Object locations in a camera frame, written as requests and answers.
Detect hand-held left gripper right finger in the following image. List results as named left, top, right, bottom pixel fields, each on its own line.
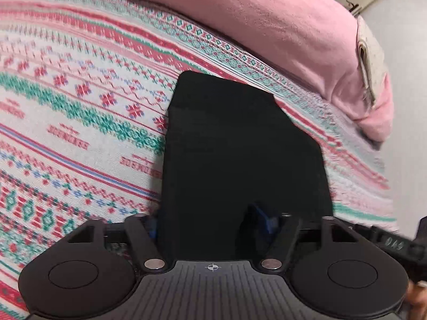
left=247, top=207, right=357, bottom=271

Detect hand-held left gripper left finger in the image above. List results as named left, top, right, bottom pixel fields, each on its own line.
left=67, top=214, right=167, bottom=271

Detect black pants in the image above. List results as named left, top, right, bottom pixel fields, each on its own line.
left=155, top=71, right=334, bottom=262

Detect person's right hand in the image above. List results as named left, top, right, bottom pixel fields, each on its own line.
left=409, top=280, right=427, bottom=313

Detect patterned knit-print blanket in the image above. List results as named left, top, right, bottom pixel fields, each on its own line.
left=0, top=0, right=399, bottom=320

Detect cream textured pillow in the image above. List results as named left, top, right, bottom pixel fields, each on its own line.
left=355, top=16, right=388, bottom=108

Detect pink fleece blanket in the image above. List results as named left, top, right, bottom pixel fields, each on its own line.
left=23, top=0, right=394, bottom=142

